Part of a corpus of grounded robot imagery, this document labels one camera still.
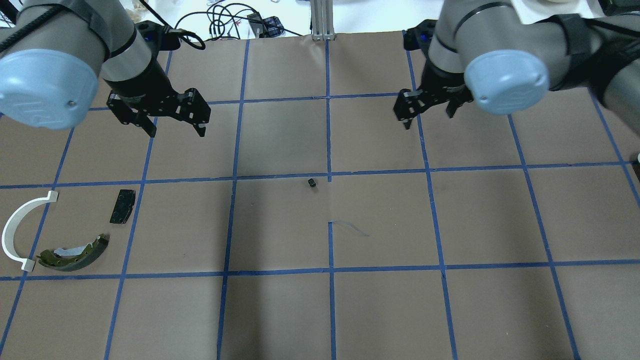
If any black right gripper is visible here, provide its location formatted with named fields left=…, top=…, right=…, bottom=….
left=392, top=57, right=474, bottom=130

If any black device at corner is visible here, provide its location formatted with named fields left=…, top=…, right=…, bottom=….
left=598, top=0, right=640, bottom=16

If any black brake pad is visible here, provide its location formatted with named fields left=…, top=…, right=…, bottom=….
left=109, top=189, right=137, bottom=224

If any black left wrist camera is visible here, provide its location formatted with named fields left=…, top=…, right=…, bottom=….
left=134, top=20, right=206, bottom=53

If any blue patterned small object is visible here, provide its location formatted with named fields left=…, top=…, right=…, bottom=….
left=262, top=16, right=286, bottom=38

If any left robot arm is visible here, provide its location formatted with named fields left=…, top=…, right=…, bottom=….
left=0, top=0, right=211, bottom=138

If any green brake shoe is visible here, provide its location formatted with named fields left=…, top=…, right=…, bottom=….
left=36, top=234, right=110, bottom=272

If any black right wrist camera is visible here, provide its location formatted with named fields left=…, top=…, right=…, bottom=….
left=402, top=19, right=437, bottom=56

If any aluminium extrusion post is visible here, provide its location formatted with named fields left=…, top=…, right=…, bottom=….
left=309, top=0, right=336, bottom=42

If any black cable bundle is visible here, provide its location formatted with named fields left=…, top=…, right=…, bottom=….
left=175, top=0, right=304, bottom=42

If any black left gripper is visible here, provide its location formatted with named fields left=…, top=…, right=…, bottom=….
left=103, top=61, right=211, bottom=138

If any white curved plastic bracket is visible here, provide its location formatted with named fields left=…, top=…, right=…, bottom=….
left=1, top=190, right=58, bottom=272

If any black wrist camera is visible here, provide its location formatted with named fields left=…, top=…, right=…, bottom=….
left=134, top=20, right=206, bottom=53
left=402, top=19, right=437, bottom=56

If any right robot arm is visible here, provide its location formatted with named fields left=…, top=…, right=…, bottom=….
left=393, top=0, right=640, bottom=133

